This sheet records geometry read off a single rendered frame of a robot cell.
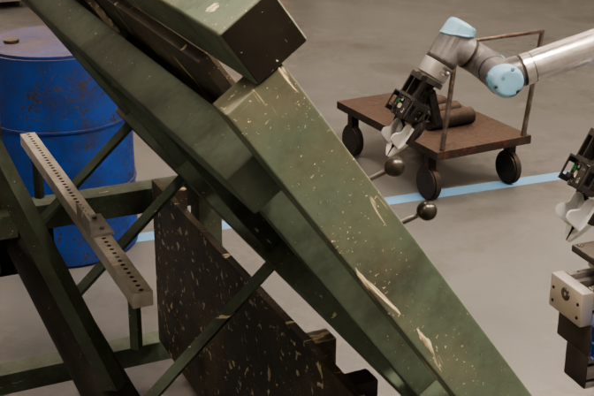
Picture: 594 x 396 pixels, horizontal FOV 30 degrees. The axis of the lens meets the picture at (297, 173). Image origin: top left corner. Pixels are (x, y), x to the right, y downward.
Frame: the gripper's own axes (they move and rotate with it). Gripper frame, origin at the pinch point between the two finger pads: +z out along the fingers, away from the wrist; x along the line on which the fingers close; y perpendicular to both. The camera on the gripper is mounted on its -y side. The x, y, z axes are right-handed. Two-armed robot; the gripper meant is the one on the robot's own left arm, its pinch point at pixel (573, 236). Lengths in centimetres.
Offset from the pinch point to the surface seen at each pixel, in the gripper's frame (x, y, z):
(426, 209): -4.5, 29.0, 6.8
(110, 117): -311, -2, 72
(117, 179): -313, -18, 99
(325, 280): 5, 47, 23
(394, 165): -3.8, 39.7, 1.6
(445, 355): 16.9, 26.3, 25.1
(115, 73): -48, 80, 13
